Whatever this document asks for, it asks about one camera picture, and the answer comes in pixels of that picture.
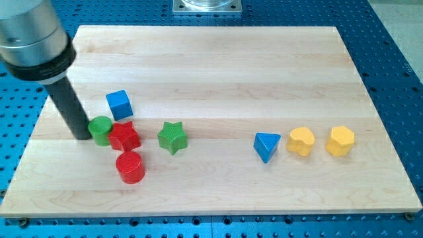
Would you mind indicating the right board clamp screw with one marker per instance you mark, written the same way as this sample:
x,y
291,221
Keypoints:
x,y
409,216

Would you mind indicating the green cylinder block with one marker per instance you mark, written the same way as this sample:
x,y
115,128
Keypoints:
x,y
100,127

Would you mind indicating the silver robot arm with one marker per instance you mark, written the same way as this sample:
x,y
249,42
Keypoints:
x,y
34,45

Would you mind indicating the yellow heart block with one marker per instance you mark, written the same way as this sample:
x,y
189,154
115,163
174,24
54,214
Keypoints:
x,y
301,141

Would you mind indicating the yellow hexagon block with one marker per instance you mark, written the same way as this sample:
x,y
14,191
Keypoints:
x,y
340,141

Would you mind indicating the wooden board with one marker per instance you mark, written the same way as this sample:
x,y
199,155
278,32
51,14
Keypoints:
x,y
225,84

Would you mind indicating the board clamp screw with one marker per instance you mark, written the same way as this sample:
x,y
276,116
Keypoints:
x,y
23,222
409,216

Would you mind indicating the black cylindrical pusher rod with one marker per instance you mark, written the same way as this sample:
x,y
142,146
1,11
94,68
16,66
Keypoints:
x,y
69,106

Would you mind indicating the red cylinder block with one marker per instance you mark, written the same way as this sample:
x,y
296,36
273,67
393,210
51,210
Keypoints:
x,y
130,167

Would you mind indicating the green star block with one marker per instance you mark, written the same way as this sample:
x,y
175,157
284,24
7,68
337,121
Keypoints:
x,y
172,137

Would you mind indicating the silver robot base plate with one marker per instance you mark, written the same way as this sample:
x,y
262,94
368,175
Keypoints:
x,y
207,6

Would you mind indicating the blue cube block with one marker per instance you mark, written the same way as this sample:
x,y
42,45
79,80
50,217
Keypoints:
x,y
119,104

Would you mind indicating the red star block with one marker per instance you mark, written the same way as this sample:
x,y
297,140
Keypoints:
x,y
124,137

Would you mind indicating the blue triangle block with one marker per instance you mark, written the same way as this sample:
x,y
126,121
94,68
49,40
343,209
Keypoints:
x,y
265,145

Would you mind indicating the left board clamp screw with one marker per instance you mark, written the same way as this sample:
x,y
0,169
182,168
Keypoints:
x,y
23,222

